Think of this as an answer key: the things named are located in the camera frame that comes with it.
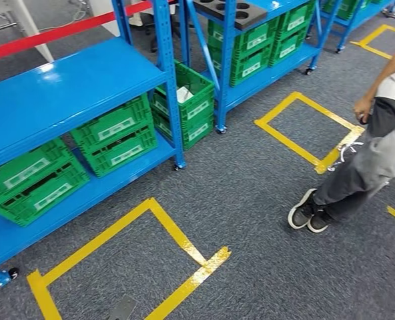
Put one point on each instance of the person's hand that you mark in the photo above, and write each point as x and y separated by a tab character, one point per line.
364	108

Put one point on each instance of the person's forearm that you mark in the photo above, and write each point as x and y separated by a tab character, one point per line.
387	73

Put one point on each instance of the blue metal shelf rack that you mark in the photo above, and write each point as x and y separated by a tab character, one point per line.
51	97
368	15
226	88

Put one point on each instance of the white part in crate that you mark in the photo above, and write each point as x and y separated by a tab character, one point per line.
184	95

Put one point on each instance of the walking person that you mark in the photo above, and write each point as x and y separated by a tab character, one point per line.
377	159

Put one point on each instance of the black foam tray with holes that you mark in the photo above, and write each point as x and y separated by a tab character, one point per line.
251	17

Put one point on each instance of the black office chair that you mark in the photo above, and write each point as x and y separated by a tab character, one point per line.
157	35

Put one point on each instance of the dark flat robot plate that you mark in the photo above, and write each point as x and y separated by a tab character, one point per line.
122	309

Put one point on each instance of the long red barrier belt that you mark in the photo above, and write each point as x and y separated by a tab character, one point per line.
51	34

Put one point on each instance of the white desk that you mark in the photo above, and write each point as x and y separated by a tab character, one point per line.
27	26

